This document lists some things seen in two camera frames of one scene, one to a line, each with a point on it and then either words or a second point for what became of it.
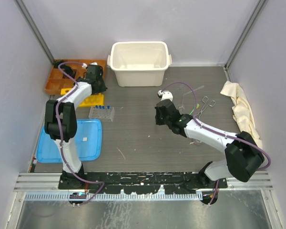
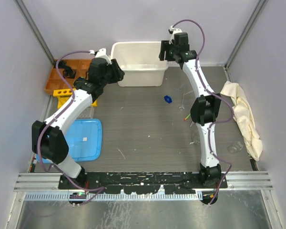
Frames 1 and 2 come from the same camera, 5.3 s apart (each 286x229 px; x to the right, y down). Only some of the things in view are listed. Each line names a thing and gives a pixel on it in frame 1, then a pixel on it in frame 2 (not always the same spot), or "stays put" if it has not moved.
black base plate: x=140 y=182 stays put
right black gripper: x=158 y=121 to x=164 y=46
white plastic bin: x=142 y=64 stays put
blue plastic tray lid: x=88 y=142 stays put
